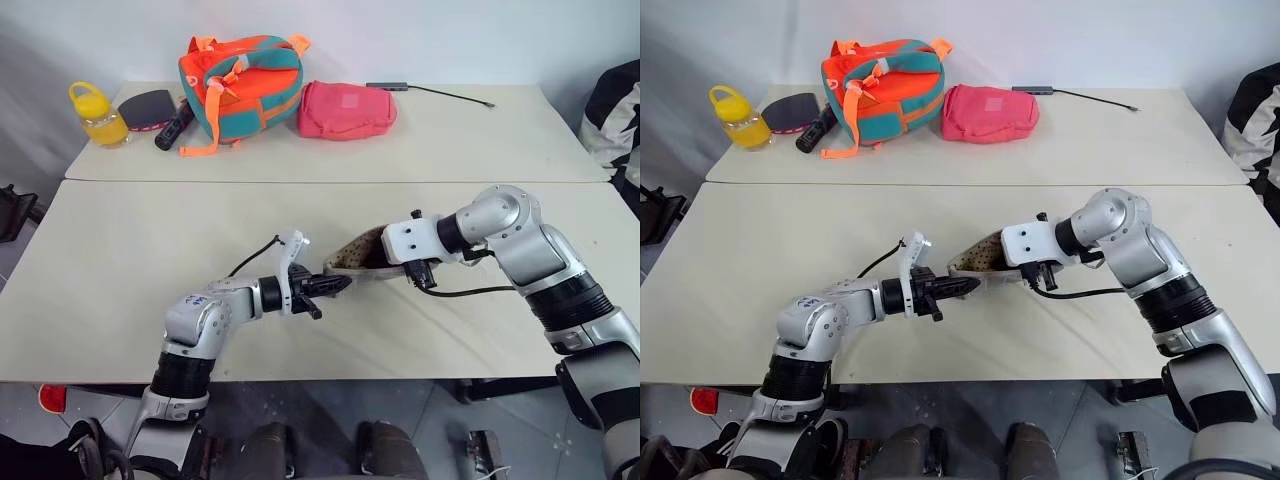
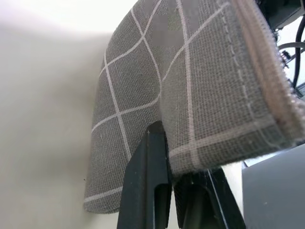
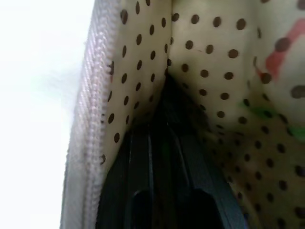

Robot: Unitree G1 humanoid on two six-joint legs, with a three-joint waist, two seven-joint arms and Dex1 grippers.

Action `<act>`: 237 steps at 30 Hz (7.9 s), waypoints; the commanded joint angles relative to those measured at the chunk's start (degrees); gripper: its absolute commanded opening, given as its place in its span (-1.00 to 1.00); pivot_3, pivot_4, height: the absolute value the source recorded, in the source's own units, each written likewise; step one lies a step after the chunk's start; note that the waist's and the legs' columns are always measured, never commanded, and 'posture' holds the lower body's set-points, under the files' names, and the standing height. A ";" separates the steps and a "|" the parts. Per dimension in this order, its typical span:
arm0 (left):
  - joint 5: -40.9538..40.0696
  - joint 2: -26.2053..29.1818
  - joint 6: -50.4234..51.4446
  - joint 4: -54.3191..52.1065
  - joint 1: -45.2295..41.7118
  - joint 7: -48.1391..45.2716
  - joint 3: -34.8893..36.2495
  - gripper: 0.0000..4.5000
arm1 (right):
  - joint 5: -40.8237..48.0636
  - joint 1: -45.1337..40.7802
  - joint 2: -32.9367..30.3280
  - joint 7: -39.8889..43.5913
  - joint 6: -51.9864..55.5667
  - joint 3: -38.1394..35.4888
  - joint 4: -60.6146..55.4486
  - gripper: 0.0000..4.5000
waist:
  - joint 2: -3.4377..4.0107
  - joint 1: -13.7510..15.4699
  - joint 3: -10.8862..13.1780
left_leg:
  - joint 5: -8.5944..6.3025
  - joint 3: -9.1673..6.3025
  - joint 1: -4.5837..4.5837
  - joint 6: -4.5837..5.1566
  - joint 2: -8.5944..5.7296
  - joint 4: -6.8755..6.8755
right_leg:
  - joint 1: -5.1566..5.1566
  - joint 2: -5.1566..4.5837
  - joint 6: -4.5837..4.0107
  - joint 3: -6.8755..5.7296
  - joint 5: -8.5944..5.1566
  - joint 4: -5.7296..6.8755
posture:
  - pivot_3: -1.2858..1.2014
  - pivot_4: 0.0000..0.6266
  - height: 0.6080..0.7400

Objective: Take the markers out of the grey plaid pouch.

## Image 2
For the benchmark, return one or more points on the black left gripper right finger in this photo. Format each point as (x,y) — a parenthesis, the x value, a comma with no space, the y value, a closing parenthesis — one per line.
(209,202)

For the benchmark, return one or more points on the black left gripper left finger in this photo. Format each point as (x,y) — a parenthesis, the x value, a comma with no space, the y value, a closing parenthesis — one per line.
(143,181)

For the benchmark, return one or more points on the grey plaid fabric pouch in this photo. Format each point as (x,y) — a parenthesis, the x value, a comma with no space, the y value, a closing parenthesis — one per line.
(205,95)

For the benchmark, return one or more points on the grey box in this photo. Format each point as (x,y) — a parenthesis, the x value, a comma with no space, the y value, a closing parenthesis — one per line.
(274,190)

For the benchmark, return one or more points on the dark equipment in background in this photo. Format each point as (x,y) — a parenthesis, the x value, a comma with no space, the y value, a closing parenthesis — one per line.
(283,14)

